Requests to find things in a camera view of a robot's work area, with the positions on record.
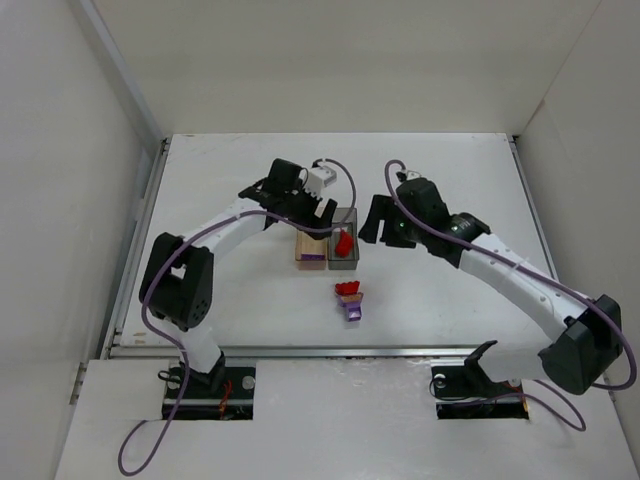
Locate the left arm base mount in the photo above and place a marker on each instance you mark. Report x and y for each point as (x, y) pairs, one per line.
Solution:
(231, 399)

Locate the aluminium left rail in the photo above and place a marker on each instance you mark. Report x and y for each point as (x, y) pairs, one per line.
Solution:
(122, 286)

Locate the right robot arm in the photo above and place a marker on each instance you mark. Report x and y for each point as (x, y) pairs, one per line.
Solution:
(584, 333)

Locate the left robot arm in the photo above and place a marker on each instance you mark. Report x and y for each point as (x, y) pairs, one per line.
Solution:
(177, 288)

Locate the aluminium rail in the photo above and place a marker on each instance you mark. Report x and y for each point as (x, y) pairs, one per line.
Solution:
(288, 352)
(122, 286)
(537, 251)

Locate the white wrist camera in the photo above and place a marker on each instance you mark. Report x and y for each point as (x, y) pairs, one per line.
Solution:
(405, 175)
(318, 178)

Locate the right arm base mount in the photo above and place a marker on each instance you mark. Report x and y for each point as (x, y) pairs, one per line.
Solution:
(463, 391)

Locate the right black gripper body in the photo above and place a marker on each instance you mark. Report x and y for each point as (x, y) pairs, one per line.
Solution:
(388, 230)

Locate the amber transparent container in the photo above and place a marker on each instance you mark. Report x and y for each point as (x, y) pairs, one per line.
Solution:
(304, 243)

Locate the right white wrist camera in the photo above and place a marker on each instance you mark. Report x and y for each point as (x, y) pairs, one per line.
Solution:
(405, 175)

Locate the aluminium front rail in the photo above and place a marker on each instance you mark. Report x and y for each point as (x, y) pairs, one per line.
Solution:
(288, 352)

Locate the grey transparent container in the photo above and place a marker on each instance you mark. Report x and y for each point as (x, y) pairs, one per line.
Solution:
(343, 221)

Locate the purple curved lego brick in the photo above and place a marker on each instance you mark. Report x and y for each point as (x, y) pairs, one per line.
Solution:
(305, 257)

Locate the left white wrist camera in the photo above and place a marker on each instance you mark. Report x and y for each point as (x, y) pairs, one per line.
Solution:
(318, 178)

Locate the red curved lego brick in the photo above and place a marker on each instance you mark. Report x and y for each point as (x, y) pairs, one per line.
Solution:
(344, 244)

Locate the aluminium right rail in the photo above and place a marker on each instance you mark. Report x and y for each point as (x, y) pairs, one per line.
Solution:
(537, 251)

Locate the purple lego piece with butterfly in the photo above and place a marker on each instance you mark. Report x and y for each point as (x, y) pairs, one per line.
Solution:
(351, 304)

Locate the red flower lego piece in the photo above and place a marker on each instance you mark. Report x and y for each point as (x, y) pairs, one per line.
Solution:
(347, 288)

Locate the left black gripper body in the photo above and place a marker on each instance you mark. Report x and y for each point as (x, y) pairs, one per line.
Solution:
(310, 209)

